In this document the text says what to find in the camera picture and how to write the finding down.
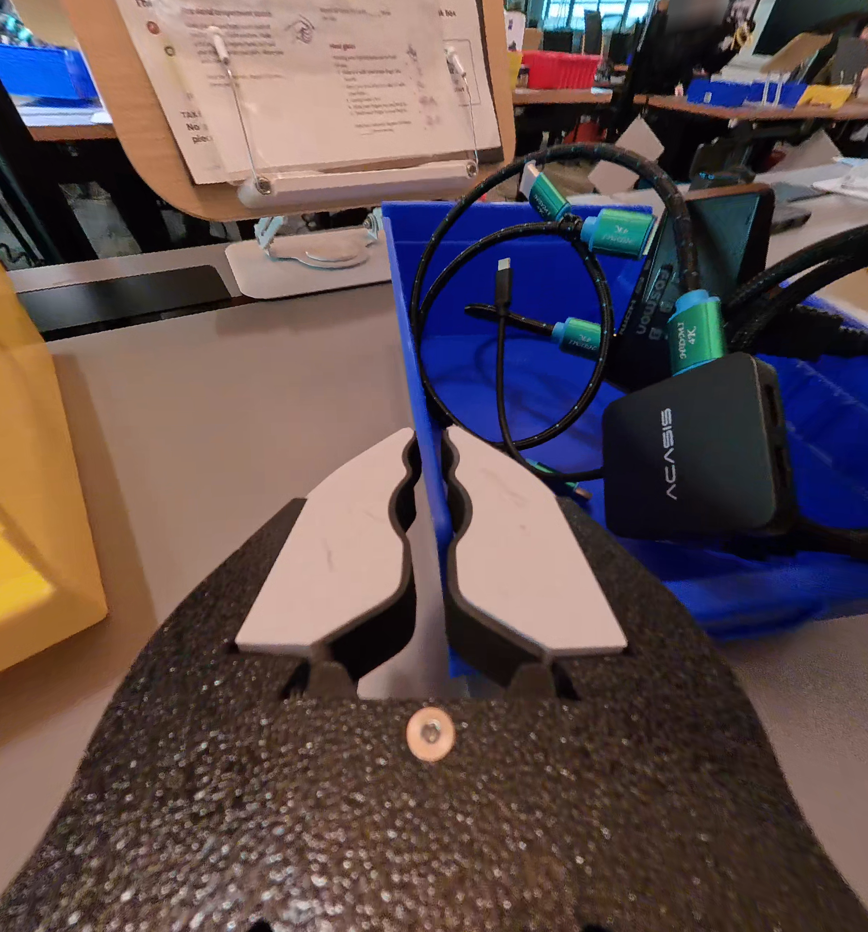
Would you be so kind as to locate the printed magazine papers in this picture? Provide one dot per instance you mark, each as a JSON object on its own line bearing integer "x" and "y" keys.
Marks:
{"x": 860, "y": 178}

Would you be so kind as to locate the blue plastic bin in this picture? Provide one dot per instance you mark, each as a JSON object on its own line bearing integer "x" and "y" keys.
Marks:
{"x": 740, "y": 91}
{"x": 37, "y": 69}
{"x": 769, "y": 597}

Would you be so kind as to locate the red plastic bin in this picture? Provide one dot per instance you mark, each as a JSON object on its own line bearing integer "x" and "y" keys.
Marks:
{"x": 561, "y": 71}

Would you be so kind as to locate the wooden document stand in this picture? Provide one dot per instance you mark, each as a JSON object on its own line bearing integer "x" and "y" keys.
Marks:
{"x": 132, "y": 109}

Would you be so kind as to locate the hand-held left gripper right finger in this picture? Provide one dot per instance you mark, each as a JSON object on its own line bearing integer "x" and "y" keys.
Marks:
{"x": 536, "y": 568}

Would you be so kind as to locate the grey desk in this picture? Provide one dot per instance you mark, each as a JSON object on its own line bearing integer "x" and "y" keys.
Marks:
{"x": 223, "y": 400}

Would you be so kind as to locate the yellow plastic bin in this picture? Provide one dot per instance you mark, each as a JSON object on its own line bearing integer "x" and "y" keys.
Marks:
{"x": 26, "y": 510}

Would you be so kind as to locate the white folded card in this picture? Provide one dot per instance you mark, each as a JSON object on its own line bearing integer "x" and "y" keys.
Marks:
{"x": 627, "y": 156}

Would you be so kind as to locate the black square hub adapter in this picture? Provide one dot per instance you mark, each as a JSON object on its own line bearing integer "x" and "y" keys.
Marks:
{"x": 696, "y": 451}

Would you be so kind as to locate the printed paper sheet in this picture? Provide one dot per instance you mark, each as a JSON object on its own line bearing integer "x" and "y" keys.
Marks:
{"x": 317, "y": 87}

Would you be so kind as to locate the black switch box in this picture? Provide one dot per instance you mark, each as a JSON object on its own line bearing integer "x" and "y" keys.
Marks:
{"x": 725, "y": 240}

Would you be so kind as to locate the black metal pole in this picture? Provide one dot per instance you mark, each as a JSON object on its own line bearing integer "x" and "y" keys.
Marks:
{"x": 11, "y": 145}

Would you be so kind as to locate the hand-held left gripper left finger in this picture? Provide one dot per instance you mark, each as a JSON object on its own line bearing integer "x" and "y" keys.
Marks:
{"x": 325, "y": 560}

